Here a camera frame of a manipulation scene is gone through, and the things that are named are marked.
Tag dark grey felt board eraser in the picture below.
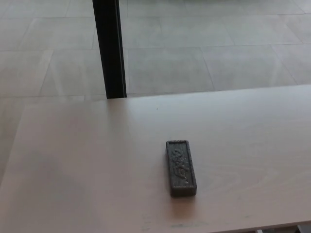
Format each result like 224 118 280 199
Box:
166 139 198 198

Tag black metal post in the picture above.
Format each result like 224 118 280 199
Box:
92 0 128 100

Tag grey frame part under desk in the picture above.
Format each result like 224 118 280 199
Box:
295 223 311 233

